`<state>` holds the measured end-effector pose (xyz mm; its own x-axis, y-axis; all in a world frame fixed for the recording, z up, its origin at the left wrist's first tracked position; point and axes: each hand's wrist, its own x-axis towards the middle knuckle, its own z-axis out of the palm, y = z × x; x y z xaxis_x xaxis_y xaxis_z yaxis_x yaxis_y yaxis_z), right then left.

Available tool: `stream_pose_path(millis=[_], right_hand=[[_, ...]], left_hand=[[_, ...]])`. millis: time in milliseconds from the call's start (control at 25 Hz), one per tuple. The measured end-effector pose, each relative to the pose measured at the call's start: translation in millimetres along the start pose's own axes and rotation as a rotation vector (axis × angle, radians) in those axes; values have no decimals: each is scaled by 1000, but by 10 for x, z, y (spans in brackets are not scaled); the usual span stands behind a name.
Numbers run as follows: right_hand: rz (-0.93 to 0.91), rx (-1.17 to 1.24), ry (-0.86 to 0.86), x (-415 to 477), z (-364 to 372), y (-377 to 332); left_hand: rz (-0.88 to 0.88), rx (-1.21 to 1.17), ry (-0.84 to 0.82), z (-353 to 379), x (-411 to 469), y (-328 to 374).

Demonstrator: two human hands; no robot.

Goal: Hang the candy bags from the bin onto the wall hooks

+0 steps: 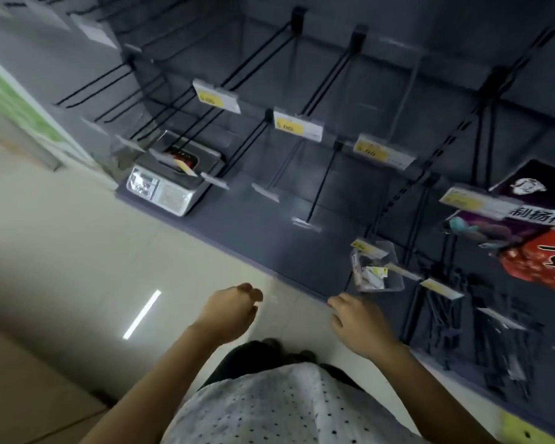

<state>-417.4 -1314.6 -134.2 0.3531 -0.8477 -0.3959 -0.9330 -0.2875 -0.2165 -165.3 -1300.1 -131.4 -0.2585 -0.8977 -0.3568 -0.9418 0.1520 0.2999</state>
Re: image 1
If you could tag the person's left hand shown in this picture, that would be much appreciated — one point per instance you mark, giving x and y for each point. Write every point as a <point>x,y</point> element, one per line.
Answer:
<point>229,314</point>

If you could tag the person's right hand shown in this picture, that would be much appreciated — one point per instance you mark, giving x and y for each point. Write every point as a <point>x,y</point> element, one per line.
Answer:
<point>363,328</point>

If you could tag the dark grey hook shelf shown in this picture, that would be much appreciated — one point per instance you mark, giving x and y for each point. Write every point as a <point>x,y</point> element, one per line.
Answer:
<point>268,235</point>

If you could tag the person's left forearm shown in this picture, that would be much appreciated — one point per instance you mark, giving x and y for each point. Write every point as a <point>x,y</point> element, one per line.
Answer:
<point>152,393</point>

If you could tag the person's right forearm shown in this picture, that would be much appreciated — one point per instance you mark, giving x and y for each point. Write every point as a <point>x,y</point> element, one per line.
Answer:
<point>434,402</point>

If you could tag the black trousers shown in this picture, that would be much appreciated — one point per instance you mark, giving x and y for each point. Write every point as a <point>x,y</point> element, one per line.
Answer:
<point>245,360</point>

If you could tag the clear plastic box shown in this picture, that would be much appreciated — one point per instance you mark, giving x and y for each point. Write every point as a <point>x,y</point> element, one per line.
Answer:
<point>379,275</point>

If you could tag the white black-dotted shirt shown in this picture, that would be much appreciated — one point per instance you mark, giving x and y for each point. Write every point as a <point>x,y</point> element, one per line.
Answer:
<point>282,406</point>

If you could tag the grey weighing scale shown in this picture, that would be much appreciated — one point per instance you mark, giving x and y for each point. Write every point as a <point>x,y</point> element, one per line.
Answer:
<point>166,194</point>

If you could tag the red patterned packet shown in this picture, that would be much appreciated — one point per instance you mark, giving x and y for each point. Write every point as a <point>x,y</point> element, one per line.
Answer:
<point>541,263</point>

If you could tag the dark purple packet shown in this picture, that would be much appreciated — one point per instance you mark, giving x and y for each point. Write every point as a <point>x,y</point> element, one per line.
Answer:
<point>536,184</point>

